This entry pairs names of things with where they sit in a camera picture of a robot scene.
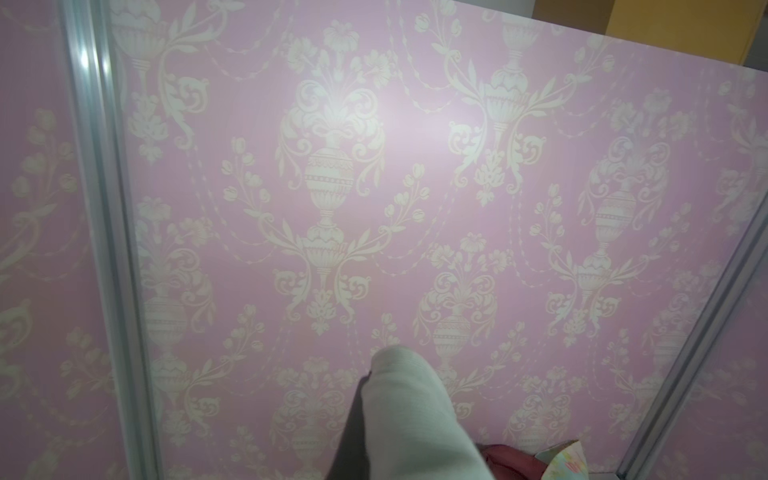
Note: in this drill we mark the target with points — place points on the corner aluminium post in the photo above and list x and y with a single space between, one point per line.
91 64
677 385

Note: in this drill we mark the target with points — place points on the grey cloth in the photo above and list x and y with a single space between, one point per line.
402 425

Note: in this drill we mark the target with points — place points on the right corner aluminium post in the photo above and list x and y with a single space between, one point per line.
677 385

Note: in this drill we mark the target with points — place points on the floral yellow cloth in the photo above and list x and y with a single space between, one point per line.
565 461

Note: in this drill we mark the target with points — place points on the left corner aluminium post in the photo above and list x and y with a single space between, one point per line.
91 64

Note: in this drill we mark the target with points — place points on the maroon red cloth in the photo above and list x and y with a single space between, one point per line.
508 463

